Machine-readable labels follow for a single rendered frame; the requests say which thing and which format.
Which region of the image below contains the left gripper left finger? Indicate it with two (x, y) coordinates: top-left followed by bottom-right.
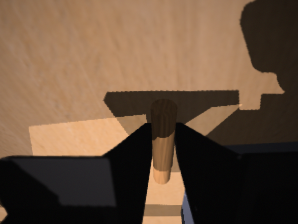
(0, 123), (152, 224)

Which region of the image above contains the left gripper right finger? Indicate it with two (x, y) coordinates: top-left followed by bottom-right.
(174, 122), (298, 224)

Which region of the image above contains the dark grey open box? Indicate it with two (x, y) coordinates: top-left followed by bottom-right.
(181, 141), (298, 224)

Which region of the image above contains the wooden peg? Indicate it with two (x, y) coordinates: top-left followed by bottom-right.
(151, 99), (177, 185)

